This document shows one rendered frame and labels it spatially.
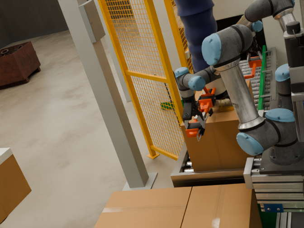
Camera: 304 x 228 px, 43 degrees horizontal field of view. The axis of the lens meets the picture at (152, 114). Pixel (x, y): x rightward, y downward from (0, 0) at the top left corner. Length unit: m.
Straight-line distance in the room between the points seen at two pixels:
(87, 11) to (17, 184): 1.41
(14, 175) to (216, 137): 1.50
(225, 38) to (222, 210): 1.16
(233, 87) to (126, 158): 2.14
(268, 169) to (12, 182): 1.92
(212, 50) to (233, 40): 0.09
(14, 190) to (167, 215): 1.20
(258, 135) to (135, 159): 2.09
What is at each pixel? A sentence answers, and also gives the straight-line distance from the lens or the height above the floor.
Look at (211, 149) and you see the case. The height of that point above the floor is 0.75.
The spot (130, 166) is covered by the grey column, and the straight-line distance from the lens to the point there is 3.64.
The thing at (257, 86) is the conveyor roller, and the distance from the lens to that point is 3.88.
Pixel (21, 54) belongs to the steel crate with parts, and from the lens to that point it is 9.16.
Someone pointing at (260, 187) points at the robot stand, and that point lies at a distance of 1.91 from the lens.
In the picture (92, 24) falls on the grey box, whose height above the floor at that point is 1.61.
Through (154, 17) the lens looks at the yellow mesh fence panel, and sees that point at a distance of 3.04.
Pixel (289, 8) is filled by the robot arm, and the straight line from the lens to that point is 2.31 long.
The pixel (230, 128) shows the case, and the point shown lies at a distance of 2.47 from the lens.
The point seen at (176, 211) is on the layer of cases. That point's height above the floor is 0.54.
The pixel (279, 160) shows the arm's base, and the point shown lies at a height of 1.06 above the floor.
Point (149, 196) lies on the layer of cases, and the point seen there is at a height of 0.54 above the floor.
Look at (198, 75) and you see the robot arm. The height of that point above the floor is 1.41.
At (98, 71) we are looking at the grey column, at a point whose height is 1.22.
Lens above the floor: 2.08
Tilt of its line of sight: 24 degrees down
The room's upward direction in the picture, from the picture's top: 18 degrees counter-clockwise
